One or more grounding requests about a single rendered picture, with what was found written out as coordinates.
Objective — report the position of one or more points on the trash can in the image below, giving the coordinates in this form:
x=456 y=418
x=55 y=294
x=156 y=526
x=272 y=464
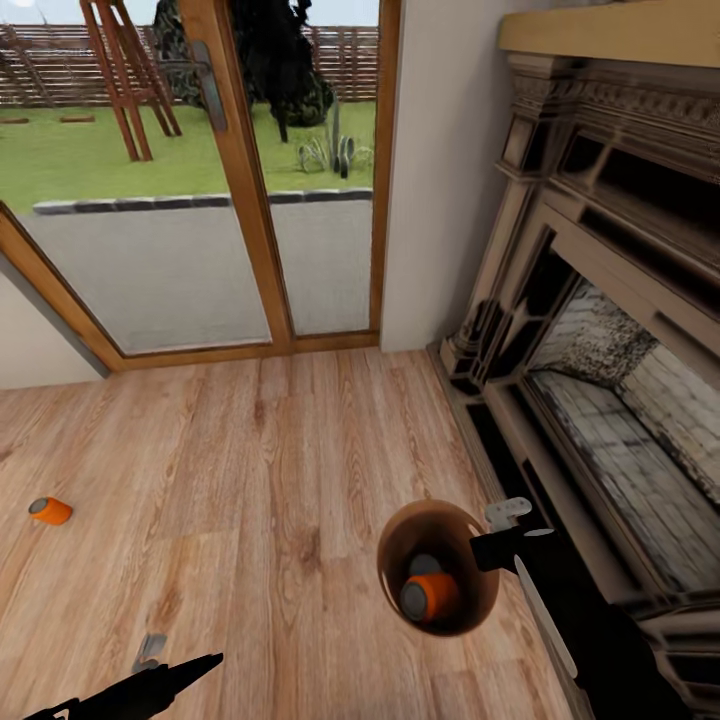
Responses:
x=442 y=530

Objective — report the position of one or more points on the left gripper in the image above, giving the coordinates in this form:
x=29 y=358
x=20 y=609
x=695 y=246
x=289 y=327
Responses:
x=150 y=691

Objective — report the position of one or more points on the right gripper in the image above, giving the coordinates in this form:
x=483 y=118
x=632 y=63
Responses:
x=488 y=550

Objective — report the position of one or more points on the can of soda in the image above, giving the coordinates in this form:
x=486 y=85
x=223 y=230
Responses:
x=424 y=598
x=50 y=510
x=424 y=564

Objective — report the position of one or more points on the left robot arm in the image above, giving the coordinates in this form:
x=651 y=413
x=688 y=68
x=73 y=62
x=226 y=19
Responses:
x=148 y=691

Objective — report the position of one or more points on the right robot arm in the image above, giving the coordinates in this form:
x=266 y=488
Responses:
x=599 y=642

